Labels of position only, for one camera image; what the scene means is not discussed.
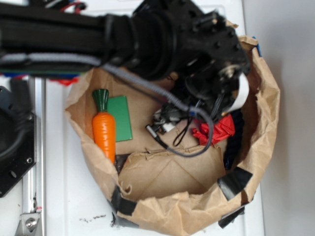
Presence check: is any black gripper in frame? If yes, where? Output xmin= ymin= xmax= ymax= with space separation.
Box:
xmin=169 ymin=11 xmax=250 ymax=120

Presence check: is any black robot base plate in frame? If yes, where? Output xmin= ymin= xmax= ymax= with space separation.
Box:
xmin=0 ymin=86 xmax=36 ymax=198

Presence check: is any brown paper bag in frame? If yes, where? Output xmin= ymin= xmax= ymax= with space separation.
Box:
xmin=65 ymin=35 xmax=280 ymax=236

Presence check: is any red crumpled paper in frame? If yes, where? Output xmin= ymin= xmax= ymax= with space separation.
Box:
xmin=191 ymin=115 xmax=235 ymax=146

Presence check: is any green rectangular block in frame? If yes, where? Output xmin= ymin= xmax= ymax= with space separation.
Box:
xmin=108 ymin=96 xmax=133 ymax=142

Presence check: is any dark blue rope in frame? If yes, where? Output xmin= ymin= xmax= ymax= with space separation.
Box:
xmin=223 ymin=109 xmax=244 ymax=170

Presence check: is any orange toy carrot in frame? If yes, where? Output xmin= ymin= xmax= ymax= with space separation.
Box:
xmin=92 ymin=89 xmax=116 ymax=164

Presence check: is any metal corner bracket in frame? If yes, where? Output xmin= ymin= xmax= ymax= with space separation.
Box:
xmin=15 ymin=213 xmax=42 ymax=236

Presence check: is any grey braided cable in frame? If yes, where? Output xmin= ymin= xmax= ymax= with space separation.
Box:
xmin=0 ymin=54 xmax=215 ymax=158

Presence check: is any aluminium frame rail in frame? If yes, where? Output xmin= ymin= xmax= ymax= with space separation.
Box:
xmin=22 ymin=77 xmax=46 ymax=236

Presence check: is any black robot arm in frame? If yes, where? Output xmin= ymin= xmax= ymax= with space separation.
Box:
xmin=0 ymin=0 xmax=251 ymax=119

